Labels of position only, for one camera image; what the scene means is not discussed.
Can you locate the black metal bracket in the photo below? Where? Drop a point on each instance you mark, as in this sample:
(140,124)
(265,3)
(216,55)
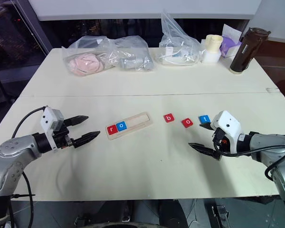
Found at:
(220,213)

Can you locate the wooden letter tray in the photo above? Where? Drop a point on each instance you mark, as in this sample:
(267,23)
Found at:
(139,123)

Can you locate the dark brown drinking bottle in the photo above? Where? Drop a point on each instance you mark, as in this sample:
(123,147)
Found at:
(245,51)

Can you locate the blue letter tile t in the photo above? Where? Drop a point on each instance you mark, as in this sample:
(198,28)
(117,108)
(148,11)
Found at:
(201,118)

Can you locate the red letter tile b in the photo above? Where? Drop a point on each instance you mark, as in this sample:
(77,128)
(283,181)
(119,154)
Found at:
(165,120)

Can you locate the red letter tile o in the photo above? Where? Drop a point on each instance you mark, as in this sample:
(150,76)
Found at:
(184,125)

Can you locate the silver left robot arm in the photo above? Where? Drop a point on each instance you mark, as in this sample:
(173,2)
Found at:
(12,152)

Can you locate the clear bag with grey item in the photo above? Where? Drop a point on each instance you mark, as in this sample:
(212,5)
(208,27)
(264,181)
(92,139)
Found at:
(133,50)

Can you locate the cream printed cylinder part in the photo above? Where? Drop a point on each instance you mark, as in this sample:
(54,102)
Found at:
(213,44)

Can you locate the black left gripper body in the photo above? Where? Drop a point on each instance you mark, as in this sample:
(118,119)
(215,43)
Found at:
(61,139)

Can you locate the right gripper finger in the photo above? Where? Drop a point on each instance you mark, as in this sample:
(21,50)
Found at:
(206,150)
(207,126)

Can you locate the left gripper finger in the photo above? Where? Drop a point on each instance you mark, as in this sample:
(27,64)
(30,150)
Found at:
(77,120)
(85,139)

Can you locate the black zip tie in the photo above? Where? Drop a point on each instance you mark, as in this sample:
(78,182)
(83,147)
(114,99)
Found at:
(23,195)

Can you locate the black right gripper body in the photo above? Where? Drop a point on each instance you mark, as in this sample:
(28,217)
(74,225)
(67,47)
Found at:
(219,137)

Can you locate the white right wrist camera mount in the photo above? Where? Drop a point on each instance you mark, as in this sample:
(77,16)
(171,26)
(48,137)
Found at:
(225,123)

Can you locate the pink plush cloth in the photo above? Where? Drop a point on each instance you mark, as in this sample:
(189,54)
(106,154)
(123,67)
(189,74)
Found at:
(85,63)

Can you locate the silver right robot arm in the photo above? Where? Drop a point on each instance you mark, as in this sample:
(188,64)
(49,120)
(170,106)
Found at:
(263,145)

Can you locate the clear bag with pink cloth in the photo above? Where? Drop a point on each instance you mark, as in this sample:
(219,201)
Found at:
(85,47)

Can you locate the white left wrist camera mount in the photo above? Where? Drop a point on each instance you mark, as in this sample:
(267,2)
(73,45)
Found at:
(47,118)

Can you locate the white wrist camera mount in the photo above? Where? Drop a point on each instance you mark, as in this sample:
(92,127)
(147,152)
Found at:
(47,118)
(225,123)

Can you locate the red letter tile r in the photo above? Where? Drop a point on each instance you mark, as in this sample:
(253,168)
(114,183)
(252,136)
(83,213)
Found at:
(109,131)

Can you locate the purple glove box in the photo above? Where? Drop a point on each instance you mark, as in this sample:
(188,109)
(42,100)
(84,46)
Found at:
(229,46)

